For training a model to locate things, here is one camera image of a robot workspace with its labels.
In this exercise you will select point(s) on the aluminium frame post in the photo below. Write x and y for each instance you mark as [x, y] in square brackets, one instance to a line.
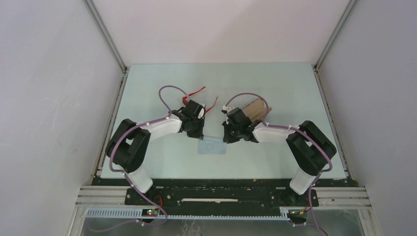
[335, 33]
[98, 20]

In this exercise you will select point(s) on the brown plaid glasses case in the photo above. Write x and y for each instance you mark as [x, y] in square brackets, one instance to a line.
[256, 110]

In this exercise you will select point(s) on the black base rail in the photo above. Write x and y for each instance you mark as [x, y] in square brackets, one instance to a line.
[222, 198]

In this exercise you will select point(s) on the red sunglasses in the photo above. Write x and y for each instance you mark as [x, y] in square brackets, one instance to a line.
[200, 95]

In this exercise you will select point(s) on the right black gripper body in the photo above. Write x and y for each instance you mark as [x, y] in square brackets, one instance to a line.
[228, 124]

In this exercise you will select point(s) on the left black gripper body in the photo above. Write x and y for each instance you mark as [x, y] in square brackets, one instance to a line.
[196, 127]

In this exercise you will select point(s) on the left aluminium frame post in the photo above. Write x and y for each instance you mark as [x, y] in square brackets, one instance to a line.
[98, 20]

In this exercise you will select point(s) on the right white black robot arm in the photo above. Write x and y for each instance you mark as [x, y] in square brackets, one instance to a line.
[310, 147]

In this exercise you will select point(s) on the right aluminium frame post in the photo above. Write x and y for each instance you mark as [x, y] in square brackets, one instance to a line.
[335, 33]

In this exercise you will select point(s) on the light blue cleaning cloth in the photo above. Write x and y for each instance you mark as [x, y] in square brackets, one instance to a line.
[211, 146]

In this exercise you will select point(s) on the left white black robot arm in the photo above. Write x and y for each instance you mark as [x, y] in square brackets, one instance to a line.
[128, 145]

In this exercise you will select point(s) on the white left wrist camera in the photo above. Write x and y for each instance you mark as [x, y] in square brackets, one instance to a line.
[202, 111]

